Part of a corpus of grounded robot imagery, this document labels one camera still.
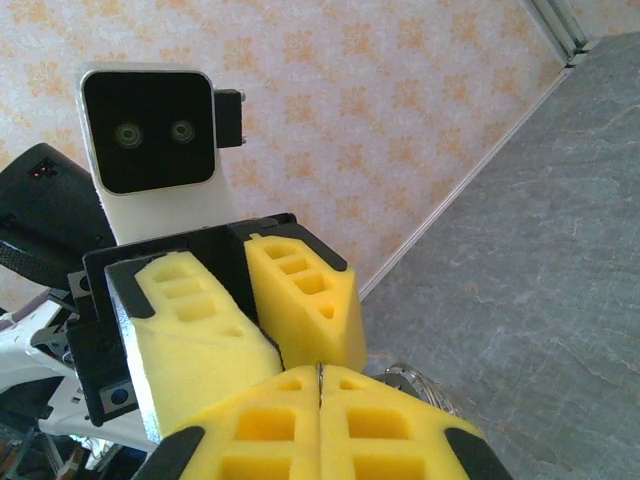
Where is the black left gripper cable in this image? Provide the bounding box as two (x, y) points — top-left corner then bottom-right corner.
(0, 238), (72, 292)

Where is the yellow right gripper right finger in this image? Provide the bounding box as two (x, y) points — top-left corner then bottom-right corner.
(319, 364), (514, 480)

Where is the silver metal split keyring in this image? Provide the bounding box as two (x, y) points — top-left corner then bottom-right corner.
(313, 362), (327, 407)

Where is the aluminium frame post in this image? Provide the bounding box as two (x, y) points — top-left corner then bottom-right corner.
(531, 0), (601, 69)

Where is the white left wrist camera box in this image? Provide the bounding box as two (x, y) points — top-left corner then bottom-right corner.
(74, 62), (247, 247)

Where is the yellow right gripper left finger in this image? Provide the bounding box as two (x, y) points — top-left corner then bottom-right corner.
(132, 363), (322, 480)

